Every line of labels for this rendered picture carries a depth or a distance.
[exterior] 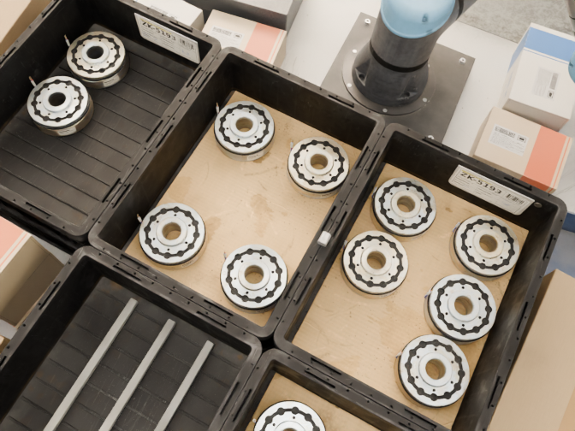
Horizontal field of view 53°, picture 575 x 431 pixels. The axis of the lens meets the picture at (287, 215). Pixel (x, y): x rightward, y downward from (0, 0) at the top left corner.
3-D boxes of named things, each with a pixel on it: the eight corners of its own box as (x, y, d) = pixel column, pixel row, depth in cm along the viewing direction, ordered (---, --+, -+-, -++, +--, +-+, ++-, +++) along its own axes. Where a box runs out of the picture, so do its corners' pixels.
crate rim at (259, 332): (227, 51, 97) (226, 42, 95) (387, 126, 93) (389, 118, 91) (86, 246, 83) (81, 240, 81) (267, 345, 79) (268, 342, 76)
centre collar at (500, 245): (480, 224, 92) (482, 222, 91) (507, 240, 91) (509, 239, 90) (466, 247, 90) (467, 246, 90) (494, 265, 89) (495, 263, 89)
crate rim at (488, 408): (387, 126, 93) (389, 119, 91) (563, 209, 88) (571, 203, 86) (268, 345, 79) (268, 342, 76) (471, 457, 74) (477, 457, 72)
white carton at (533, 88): (513, 50, 125) (531, 22, 117) (567, 68, 124) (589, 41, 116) (491, 122, 118) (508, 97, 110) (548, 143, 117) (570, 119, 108)
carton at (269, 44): (194, 76, 120) (190, 53, 113) (216, 33, 124) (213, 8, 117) (266, 99, 118) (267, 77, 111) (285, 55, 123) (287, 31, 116)
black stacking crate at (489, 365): (376, 156, 102) (389, 121, 91) (535, 232, 97) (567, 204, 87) (269, 356, 88) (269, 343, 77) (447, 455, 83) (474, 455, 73)
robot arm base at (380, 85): (366, 37, 120) (376, 1, 111) (434, 63, 118) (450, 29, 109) (340, 90, 113) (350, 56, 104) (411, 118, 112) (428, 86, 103)
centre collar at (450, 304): (451, 286, 88) (452, 285, 87) (482, 297, 87) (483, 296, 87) (442, 315, 86) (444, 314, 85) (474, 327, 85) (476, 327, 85)
